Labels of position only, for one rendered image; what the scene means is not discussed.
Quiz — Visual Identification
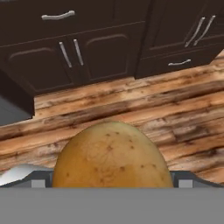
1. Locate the short silver drawer handle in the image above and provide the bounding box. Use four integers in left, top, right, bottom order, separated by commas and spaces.
167, 59, 193, 67

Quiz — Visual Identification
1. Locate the curved silver drawer handle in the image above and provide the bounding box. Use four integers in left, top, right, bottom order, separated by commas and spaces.
40, 10, 76, 21

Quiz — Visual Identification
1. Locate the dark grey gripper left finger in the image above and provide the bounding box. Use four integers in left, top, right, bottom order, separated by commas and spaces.
4, 170, 55, 189

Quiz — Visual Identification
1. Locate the dark brown low drawer front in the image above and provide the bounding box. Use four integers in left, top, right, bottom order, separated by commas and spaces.
134, 43, 224, 81

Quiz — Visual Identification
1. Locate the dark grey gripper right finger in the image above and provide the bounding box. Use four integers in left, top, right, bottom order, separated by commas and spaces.
170, 170, 224, 189

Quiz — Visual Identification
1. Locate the straight silver door handle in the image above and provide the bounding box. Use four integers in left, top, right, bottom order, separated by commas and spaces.
73, 38, 85, 67
58, 41, 74, 69

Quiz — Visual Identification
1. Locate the long silver door handle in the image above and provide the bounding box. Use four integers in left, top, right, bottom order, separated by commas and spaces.
192, 14, 217, 47
184, 16, 207, 48

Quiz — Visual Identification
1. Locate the brown potato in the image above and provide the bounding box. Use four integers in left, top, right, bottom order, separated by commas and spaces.
52, 121, 175, 189

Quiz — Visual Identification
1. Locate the dark brown wide drawer front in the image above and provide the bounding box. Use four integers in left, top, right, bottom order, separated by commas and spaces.
0, 0, 116, 47

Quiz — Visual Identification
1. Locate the dark brown cabinet side panel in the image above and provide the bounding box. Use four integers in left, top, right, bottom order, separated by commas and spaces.
0, 69, 36, 117

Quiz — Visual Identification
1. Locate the dark brown tall cupboard door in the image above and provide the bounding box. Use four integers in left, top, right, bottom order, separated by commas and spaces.
189, 0, 224, 49
141, 0, 211, 59

